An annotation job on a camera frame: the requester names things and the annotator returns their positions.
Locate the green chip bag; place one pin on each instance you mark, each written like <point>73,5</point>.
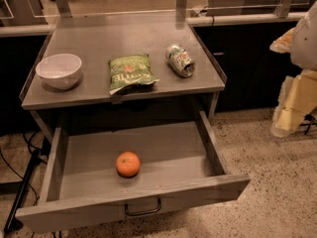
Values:
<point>130,71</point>

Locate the crushed soda can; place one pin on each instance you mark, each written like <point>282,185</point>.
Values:
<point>180,60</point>

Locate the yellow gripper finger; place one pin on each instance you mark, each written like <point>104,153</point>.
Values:
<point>297,98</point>
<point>283,44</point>

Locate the orange fruit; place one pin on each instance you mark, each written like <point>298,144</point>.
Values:
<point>128,164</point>

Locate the black drawer handle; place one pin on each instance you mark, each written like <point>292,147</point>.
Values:
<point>141,207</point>

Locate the grey open drawer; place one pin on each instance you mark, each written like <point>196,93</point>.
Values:
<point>180,164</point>

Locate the white bowl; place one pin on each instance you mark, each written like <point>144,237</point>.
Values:
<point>61,71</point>

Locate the black floor stand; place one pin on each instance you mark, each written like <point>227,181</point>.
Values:
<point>12,223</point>

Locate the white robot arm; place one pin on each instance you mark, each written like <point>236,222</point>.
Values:
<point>304,43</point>

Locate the grey counter cabinet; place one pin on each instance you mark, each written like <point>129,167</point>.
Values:
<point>99,39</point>

